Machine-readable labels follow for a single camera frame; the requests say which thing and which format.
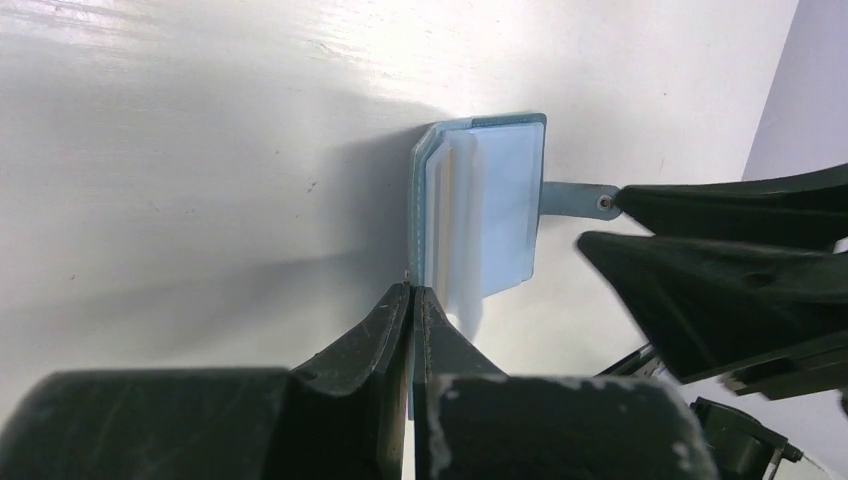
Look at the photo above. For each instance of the blue leather card holder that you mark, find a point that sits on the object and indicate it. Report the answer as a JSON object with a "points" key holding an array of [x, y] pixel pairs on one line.
{"points": [[477, 195]]}

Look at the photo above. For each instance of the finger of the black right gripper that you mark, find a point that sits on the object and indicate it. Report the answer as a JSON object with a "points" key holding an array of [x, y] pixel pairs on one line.
{"points": [[805, 211], [709, 307]]}

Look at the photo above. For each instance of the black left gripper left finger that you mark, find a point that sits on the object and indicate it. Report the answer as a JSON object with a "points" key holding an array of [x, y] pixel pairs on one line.
{"points": [[339, 415]]}

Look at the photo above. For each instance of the aluminium frame rail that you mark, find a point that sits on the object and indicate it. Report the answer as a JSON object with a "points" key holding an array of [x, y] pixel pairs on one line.
{"points": [[643, 362]]}

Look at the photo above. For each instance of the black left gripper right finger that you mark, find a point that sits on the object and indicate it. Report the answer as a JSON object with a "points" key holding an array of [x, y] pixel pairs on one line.
{"points": [[473, 421]]}

